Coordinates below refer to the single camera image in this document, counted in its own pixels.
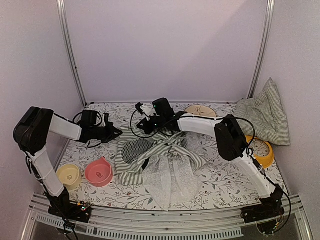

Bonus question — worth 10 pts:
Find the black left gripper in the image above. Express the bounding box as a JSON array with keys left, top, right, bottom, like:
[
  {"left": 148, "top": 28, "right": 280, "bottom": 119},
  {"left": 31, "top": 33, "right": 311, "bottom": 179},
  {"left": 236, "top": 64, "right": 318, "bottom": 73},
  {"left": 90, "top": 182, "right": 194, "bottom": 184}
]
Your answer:
[{"left": 90, "top": 121, "right": 123, "bottom": 143}]

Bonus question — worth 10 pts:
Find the green striped pet tent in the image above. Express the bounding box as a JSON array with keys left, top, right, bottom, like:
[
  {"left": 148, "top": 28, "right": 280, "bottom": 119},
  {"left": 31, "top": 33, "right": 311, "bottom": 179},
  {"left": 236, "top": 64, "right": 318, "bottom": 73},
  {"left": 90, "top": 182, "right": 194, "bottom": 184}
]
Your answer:
[{"left": 114, "top": 130, "right": 207, "bottom": 211}]

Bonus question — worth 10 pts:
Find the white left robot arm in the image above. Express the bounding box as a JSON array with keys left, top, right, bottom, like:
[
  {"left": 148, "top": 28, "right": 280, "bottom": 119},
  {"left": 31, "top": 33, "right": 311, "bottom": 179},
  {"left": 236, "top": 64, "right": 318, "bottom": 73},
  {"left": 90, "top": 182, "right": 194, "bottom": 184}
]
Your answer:
[{"left": 13, "top": 106, "right": 123, "bottom": 217}]

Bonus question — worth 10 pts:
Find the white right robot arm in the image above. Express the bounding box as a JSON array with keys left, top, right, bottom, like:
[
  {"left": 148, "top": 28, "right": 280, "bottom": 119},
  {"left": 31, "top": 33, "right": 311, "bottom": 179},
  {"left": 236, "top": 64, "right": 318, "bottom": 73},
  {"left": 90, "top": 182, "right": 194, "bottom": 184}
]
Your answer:
[{"left": 135, "top": 98, "right": 284, "bottom": 218}]

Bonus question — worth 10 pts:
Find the pink pet bowl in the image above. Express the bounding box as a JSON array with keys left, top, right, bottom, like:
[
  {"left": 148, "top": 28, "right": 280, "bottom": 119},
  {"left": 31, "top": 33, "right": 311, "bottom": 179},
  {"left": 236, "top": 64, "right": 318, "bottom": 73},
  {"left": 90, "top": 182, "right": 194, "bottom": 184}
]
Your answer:
[{"left": 84, "top": 156, "right": 114, "bottom": 188}]

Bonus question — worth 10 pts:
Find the cream pet bowl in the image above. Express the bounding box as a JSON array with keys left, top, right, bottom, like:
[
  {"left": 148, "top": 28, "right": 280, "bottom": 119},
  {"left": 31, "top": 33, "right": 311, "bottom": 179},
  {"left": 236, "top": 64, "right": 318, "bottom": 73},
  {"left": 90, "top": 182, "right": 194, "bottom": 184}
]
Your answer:
[{"left": 56, "top": 164, "right": 82, "bottom": 191}]

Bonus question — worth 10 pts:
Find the yellow double pet bowl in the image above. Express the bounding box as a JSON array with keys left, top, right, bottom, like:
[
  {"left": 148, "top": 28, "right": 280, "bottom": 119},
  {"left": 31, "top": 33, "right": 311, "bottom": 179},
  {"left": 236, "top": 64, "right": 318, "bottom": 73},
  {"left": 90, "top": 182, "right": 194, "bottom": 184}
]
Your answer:
[{"left": 245, "top": 135, "right": 275, "bottom": 169}]

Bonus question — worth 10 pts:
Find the round wooden floral plate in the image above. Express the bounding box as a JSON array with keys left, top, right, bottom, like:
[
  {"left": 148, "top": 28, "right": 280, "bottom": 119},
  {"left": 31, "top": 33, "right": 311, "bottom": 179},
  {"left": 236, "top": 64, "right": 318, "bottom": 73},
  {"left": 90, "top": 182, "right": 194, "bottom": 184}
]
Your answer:
[{"left": 184, "top": 104, "right": 217, "bottom": 118}]

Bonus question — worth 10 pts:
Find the green checked cushion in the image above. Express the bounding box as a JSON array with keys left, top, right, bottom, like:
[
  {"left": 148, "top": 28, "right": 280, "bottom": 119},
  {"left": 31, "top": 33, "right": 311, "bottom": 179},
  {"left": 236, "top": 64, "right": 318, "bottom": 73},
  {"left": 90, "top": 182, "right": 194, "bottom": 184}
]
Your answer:
[{"left": 232, "top": 78, "right": 291, "bottom": 147}]

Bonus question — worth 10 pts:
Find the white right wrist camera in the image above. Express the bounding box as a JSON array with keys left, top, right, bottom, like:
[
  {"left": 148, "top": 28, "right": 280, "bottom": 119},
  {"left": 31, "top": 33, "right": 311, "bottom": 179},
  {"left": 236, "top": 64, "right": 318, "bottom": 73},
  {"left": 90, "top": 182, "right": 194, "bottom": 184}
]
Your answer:
[{"left": 135, "top": 102, "right": 156, "bottom": 118}]

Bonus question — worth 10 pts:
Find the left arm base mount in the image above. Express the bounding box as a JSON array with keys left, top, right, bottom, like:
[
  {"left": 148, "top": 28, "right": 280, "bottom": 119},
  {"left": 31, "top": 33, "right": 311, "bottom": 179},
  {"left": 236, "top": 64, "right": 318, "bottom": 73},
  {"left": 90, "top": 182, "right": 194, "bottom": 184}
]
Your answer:
[{"left": 46, "top": 191, "right": 92, "bottom": 223}]

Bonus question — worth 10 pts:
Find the front aluminium rail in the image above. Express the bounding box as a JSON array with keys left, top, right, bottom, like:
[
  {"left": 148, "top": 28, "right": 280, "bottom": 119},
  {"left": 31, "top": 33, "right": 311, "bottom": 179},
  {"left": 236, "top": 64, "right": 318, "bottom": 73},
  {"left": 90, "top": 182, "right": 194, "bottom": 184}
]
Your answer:
[{"left": 21, "top": 194, "right": 313, "bottom": 240}]

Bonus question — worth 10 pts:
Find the aluminium frame post right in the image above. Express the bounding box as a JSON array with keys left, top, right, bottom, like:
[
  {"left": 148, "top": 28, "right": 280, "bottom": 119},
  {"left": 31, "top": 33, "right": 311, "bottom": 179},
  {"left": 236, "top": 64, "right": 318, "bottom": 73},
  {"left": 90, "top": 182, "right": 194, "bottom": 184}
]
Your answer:
[{"left": 246, "top": 0, "right": 275, "bottom": 99}]

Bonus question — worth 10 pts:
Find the aluminium frame post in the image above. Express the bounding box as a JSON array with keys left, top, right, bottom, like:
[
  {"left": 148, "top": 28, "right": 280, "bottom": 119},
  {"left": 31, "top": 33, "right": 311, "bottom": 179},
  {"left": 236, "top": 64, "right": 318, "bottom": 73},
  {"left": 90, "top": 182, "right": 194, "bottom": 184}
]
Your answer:
[
  {"left": 246, "top": 0, "right": 275, "bottom": 99},
  {"left": 56, "top": 0, "right": 87, "bottom": 107}
]

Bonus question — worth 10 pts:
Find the aluminium frame post left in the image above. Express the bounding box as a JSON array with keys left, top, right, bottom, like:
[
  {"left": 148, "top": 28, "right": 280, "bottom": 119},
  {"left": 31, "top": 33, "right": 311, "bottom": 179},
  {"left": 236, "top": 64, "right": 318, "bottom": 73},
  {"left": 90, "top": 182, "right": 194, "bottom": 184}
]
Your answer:
[{"left": 56, "top": 0, "right": 87, "bottom": 107}]

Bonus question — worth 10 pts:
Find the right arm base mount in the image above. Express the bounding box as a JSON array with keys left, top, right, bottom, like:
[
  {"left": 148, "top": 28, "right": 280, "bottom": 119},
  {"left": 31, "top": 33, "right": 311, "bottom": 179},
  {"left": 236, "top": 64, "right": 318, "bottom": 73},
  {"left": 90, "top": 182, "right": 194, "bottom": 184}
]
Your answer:
[{"left": 240, "top": 203, "right": 285, "bottom": 224}]

